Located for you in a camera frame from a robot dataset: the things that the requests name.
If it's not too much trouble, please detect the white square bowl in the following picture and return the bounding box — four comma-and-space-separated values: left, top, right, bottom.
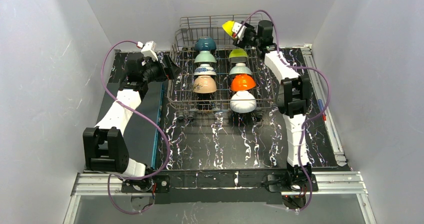
228, 48, 249, 59

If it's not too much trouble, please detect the blue floral bowl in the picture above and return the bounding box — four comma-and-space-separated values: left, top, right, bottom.
193, 63, 217, 76

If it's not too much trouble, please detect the green celadon bowl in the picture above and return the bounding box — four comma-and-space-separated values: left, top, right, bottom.
194, 50, 217, 63

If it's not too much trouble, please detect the cream white round bowl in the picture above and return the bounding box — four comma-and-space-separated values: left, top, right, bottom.
192, 75, 217, 94

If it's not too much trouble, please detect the yellow rimmed bowl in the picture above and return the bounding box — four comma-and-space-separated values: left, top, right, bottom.
221, 20, 235, 37

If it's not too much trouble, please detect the pale green shallow bowl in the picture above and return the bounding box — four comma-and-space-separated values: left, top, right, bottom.
228, 62, 253, 77

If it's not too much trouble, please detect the tan interior dark bowl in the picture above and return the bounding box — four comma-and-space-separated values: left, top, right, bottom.
194, 36, 217, 52

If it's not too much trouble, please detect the grey wire dish rack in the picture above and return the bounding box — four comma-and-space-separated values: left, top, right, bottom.
165, 13, 263, 119

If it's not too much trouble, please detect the orange striped bowl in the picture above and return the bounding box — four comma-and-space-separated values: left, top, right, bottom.
230, 74, 256, 92

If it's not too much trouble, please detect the white ribbed bowl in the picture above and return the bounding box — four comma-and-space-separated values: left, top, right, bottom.
230, 90, 257, 114

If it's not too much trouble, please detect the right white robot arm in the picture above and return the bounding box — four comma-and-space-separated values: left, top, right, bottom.
231, 20, 312, 168

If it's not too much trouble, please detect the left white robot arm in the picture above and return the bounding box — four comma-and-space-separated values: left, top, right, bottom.
82, 54, 181, 180

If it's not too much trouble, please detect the grey mat blue edge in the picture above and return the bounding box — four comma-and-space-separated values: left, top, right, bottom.
86, 81, 165, 172

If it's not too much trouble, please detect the blue red marker pen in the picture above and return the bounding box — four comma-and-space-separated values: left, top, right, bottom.
317, 99, 327, 122

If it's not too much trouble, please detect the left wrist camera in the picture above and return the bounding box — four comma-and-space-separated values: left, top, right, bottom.
141, 41, 158, 62

